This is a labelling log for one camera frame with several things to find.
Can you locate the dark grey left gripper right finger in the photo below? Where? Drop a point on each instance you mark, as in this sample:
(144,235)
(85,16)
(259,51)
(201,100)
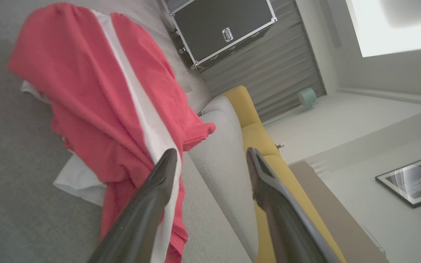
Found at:
(287,226)

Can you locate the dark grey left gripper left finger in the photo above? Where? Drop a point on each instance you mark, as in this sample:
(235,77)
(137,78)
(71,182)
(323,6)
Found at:
(141,219)

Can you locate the red jersey with white sleeves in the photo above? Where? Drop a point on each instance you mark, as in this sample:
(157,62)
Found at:
(79,180)

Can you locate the red shorts with white stripe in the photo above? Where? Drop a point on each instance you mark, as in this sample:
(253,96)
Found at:
(86,80)

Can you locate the light grey sofa seat cushion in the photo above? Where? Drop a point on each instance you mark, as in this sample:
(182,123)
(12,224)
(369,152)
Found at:
(223,168)

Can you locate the yellow sofa backrest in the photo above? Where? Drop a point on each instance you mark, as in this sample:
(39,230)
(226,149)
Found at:
(258,137)

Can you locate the large grey sofa seat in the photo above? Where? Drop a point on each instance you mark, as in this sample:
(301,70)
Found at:
(13,182)

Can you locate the large black framed picture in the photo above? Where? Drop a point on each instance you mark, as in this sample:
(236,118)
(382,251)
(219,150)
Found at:
(415,180)

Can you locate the grey curtain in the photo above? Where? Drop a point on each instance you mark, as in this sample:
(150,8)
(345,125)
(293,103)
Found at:
(276,73)

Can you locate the black flight case silver edges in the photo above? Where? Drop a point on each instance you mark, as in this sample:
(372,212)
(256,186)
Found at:
(217,22)

